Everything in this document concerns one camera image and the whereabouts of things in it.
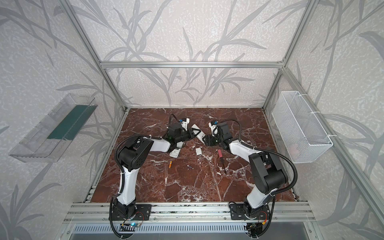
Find pink handled screwdriver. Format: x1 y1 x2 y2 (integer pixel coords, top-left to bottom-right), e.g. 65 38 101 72
218 150 227 174

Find red white remote control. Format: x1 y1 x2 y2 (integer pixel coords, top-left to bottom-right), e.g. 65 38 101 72
170 142 184 158

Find white remote control yellow buttons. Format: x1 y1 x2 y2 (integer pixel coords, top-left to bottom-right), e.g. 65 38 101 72
192 124 206 143

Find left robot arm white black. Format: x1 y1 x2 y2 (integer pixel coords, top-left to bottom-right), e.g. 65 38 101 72
109 118 205 222

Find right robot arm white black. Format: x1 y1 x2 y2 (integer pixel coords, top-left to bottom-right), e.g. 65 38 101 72
203 120 298 220

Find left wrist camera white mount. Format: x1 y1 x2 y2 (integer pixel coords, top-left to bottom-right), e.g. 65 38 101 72
179 118 190 131

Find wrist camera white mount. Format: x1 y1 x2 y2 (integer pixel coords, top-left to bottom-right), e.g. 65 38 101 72
209 120 219 136
179 118 190 131

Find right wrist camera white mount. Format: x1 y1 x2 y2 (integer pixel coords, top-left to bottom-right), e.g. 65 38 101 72
209 120 219 136

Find left black corrugated cable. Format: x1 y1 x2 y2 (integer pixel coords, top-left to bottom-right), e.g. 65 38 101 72
113 113 181 193

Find black corrugated cable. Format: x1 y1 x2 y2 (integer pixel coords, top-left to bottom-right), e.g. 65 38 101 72
220 119 298 196
113 113 181 193

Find right black corrugated cable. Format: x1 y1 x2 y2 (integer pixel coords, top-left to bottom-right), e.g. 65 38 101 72
220 119 298 196

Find aluminium frame crossbar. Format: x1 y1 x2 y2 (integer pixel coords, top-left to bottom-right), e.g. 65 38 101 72
100 61 283 69

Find white wire mesh basket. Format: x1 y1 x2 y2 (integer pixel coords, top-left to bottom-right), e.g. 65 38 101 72
272 91 333 164

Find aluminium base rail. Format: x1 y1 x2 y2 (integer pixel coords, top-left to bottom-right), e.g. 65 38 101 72
63 202 316 224

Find clear plastic wall bin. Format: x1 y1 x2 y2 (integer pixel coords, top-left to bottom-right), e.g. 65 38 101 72
9 94 98 163

